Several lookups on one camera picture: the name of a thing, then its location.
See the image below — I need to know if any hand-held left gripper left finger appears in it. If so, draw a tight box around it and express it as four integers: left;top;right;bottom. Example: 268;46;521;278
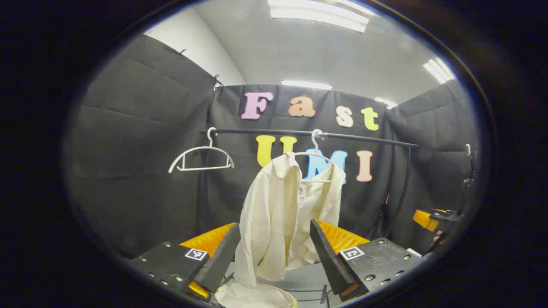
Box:
128;222;241;301

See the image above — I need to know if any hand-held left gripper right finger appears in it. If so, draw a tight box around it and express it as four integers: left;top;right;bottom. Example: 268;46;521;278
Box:
310;218;424;302

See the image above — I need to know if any white laundry hamper yellow rim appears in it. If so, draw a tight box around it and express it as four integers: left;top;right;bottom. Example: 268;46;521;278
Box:
214;282;298;308

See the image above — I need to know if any cream white shirt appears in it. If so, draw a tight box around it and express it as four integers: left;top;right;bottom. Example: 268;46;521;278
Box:
235;152;346;288

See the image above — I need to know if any white plastic hanger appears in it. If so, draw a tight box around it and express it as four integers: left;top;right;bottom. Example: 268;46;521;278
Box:
168;127;235;174
285;128;339;184

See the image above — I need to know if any empty white plastic hanger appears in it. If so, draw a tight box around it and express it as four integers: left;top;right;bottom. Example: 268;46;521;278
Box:
168;127;235;174

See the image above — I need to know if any black clothes rack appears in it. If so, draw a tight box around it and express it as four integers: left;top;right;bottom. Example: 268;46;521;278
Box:
195;127;419;240

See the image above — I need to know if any black backdrop cloth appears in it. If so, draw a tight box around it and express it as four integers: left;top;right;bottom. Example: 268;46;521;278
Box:
68;34;480;261

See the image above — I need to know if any ceiling light strip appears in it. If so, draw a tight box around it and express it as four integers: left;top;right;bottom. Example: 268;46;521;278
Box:
281;80;333;91

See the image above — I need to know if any large ceiling light panel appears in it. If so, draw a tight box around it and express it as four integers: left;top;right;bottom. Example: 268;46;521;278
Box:
268;0;369;33

